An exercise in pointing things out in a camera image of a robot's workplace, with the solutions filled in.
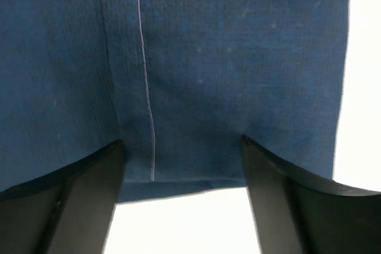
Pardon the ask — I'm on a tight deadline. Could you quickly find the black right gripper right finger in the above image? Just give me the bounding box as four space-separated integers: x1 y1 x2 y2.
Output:
242 136 380 254

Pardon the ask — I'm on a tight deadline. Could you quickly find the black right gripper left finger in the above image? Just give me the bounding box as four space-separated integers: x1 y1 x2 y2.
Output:
1 140 125 254

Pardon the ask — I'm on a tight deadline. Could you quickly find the dark blue cloth placemat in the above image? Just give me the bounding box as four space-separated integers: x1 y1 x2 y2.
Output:
1 0 349 202

